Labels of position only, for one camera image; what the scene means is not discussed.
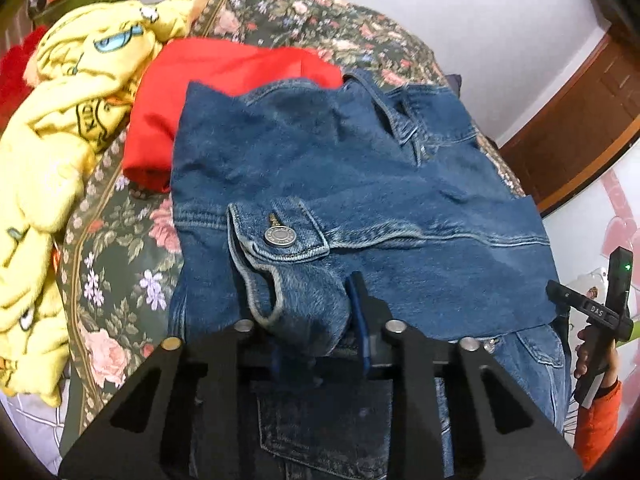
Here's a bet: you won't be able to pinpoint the blue denim jacket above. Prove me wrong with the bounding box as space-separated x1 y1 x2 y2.
170 72 556 356

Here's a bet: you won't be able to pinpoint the orange sleeve forearm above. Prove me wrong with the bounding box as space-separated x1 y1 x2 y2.
574 380 622 470

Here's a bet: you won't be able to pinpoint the person's right hand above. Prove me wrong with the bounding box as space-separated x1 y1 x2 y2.
574 325 620 390

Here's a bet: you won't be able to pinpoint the blue jeans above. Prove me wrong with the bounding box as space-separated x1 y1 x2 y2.
245 322 570 479

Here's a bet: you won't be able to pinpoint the floral bedspread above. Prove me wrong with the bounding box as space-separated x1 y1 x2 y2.
54 0 526 441

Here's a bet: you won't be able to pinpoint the brown wooden door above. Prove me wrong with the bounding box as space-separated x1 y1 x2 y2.
500 27 639 216

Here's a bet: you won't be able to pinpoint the red garment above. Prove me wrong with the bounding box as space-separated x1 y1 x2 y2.
122 38 343 193

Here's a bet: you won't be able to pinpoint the red fluffy fabric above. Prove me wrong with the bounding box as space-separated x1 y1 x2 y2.
0 26 47 130

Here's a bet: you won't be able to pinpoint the yellow cartoon print blanket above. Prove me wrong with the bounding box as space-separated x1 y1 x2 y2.
1 0 192 406

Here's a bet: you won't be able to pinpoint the pink heart wall decoration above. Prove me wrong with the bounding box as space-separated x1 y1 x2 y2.
600 170 639 259

